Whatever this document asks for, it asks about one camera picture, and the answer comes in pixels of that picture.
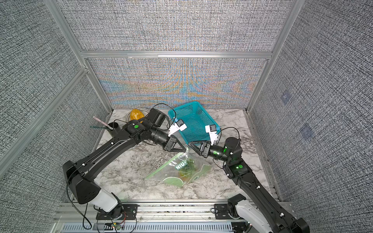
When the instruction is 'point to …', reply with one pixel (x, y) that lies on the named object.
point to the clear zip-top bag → (180, 169)
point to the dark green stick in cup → (99, 127)
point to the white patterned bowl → (145, 112)
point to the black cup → (116, 131)
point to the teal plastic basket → (196, 119)
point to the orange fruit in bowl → (136, 114)
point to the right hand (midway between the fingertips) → (190, 142)
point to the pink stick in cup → (103, 123)
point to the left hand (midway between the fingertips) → (186, 149)
